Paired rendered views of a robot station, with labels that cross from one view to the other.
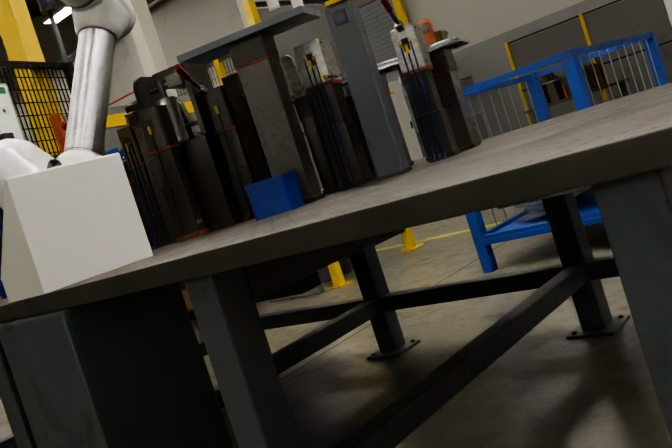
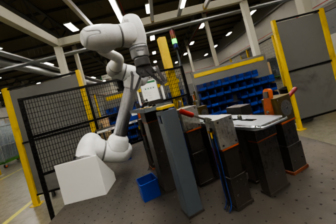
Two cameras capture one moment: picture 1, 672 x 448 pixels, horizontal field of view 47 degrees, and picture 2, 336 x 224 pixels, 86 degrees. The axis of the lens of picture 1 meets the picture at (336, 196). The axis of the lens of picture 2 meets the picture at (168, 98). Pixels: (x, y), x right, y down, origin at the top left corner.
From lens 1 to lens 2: 167 cm
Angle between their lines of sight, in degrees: 47
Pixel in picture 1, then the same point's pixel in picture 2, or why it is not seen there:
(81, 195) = (79, 171)
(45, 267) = (65, 196)
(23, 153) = (81, 144)
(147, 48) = (250, 33)
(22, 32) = (165, 59)
